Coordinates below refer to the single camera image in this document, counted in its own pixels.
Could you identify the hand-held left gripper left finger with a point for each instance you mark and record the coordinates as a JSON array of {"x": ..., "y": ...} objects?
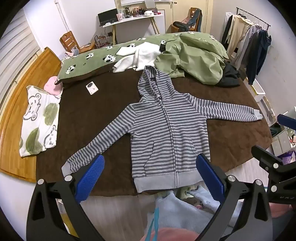
[{"x": 91, "y": 176}]

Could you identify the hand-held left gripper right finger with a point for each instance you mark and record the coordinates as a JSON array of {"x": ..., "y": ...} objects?
[{"x": 210, "y": 176}]

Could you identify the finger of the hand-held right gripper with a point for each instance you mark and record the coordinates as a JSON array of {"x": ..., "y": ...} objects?
[
  {"x": 288, "y": 121},
  {"x": 266, "y": 157}
]

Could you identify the grey striped hoodie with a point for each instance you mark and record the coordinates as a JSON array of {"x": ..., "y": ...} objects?
[{"x": 161, "y": 129}]

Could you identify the person's right forearm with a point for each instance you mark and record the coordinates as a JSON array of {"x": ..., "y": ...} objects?
[{"x": 283, "y": 209}]

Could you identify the metal clothes rack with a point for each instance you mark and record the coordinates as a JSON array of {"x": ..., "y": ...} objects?
[{"x": 253, "y": 14}]

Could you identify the wooden chair with clothes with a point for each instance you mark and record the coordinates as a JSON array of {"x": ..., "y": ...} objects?
[{"x": 193, "y": 14}]

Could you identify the white storage shelf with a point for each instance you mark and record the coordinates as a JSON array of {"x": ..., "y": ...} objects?
[{"x": 284, "y": 139}]

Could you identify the white plastic box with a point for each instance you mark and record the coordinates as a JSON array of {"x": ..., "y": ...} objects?
[{"x": 257, "y": 91}]

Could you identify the person's light blue fleece clothing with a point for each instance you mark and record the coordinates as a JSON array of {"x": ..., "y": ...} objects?
[{"x": 175, "y": 213}]

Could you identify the brown bed blanket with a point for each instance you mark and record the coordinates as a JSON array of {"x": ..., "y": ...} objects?
[{"x": 92, "y": 120}]

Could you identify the hanging navy jacket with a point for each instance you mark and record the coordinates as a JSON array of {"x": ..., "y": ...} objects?
[{"x": 259, "y": 55}]

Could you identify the person's pink clothing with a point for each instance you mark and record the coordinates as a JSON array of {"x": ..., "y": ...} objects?
[{"x": 168, "y": 235}]

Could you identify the black garment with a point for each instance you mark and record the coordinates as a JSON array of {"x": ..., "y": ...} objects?
[{"x": 229, "y": 78}]

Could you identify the bear print pillow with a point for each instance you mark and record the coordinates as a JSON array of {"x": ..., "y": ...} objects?
[{"x": 39, "y": 120}]

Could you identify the hanging grey garment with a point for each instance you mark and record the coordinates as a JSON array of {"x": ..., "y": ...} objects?
[{"x": 249, "y": 46}]

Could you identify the white phone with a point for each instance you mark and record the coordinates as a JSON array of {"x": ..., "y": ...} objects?
[{"x": 91, "y": 88}]

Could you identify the pink cloth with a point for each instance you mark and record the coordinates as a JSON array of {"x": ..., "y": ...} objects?
[{"x": 52, "y": 87}]

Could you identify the hanging beige coat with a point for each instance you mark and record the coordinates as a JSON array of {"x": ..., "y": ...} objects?
[{"x": 239, "y": 34}]

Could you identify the hanging black coat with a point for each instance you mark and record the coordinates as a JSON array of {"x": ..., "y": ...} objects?
[{"x": 227, "y": 30}]

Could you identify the green jacket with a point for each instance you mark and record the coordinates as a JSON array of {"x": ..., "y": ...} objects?
[{"x": 196, "y": 60}]

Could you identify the green cow print blanket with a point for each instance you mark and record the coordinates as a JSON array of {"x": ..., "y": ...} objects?
[{"x": 92, "y": 60}]

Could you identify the wooden headboard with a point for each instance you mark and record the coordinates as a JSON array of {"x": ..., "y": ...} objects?
[{"x": 23, "y": 81}]

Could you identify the white fleece garment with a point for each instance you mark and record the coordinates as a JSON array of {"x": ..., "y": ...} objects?
[{"x": 143, "y": 55}]

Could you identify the blue jeans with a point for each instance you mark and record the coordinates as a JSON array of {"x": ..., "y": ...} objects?
[{"x": 196, "y": 20}]

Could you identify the small black cloth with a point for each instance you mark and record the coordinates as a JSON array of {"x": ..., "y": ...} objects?
[{"x": 162, "y": 47}]

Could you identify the window blinds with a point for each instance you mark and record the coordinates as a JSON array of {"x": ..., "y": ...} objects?
[{"x": 13, "y": 51}]

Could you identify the black monitor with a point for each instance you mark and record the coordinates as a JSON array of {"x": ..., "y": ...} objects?
[{"x": 107, "y": 16}]

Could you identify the pink cup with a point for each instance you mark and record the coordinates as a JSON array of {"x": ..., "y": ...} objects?
[{"x": 119, "y": 17}]

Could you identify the white desk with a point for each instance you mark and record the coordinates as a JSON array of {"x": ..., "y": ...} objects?
[{"x": 138, "y": 18}]

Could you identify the row of bottles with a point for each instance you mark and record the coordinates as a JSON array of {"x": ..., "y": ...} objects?
[{"x": 134, "y": 12}]

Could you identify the white box on desk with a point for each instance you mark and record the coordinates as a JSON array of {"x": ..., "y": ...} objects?
[{"x": 149, "y": 13}]

